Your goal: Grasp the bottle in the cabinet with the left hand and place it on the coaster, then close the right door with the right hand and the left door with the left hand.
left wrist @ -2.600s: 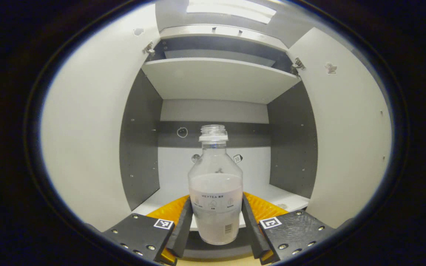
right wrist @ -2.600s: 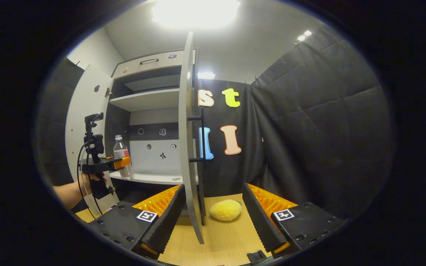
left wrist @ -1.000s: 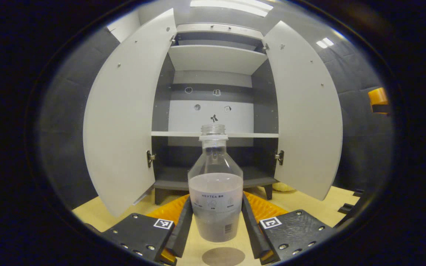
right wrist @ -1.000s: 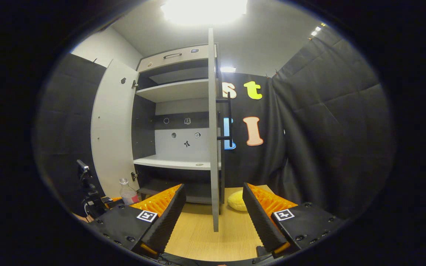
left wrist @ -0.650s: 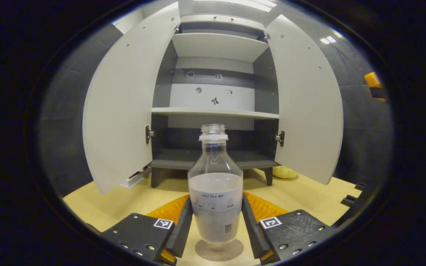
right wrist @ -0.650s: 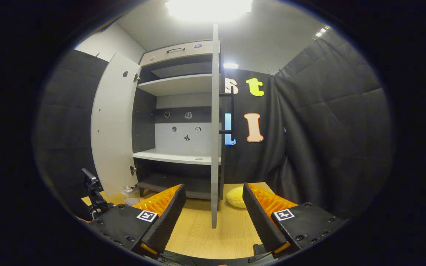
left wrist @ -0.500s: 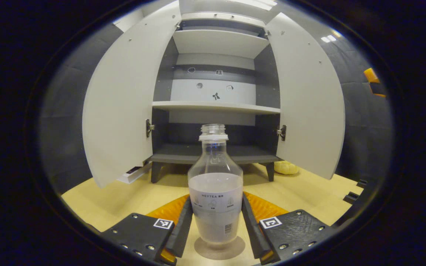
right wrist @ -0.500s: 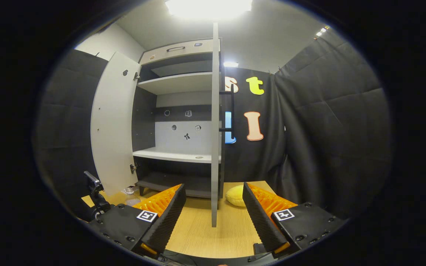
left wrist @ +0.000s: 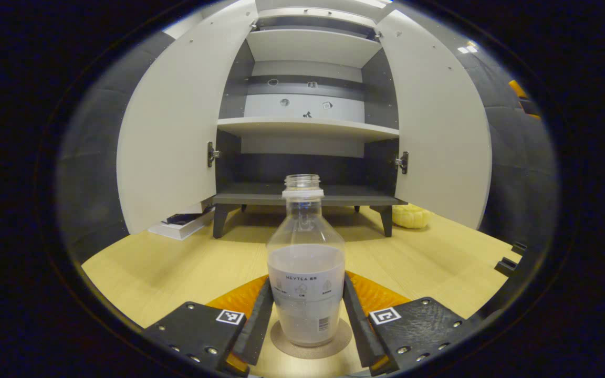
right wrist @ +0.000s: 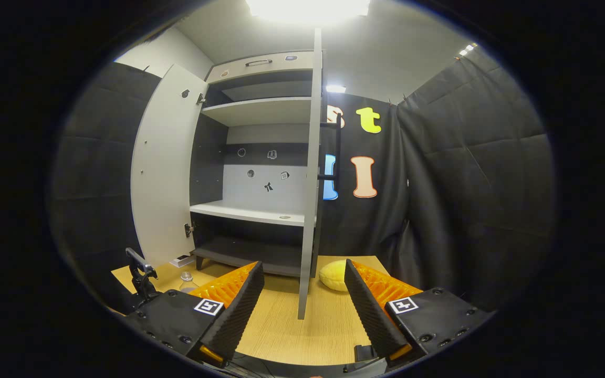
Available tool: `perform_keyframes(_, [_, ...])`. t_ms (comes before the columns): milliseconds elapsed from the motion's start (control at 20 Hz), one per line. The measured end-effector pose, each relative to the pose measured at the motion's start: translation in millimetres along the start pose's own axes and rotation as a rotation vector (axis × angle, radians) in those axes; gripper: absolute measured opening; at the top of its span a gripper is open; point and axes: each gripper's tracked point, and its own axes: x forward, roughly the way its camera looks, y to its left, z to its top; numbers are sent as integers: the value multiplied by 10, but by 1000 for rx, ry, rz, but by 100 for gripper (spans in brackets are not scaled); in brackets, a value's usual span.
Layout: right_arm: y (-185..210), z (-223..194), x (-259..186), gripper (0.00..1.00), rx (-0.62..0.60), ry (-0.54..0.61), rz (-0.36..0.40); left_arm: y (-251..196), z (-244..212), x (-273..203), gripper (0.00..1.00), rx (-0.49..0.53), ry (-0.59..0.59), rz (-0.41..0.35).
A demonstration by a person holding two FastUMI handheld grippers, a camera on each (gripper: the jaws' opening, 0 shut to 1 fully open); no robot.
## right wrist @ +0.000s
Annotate yellow plush fruit toy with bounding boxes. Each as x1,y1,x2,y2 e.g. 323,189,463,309
318,259,349,292

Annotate grey cabinet door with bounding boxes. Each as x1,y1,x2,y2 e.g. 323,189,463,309
297,29,324,320
130,64,210,268

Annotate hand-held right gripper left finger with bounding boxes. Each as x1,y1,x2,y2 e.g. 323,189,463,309
124,261,265,368

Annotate black backdrop cloth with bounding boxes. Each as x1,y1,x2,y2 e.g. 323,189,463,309
50,62,162,316
318,45,555,316

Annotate large ceiling light panel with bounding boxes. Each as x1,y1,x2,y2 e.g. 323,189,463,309
245,0,371,25

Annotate black door handle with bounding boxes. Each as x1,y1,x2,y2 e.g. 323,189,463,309
318,113,343,183

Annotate white cabinet shelf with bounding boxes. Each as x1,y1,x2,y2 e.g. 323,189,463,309
190,199,306,227
201,97,314,127

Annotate grey open cabinet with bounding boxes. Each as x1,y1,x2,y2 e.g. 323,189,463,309
190,50,329,279

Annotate grey cabinet drawer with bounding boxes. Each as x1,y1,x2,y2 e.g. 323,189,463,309
206,51,316,85

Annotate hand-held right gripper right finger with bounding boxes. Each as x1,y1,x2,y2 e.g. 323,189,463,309
343,259,495,368

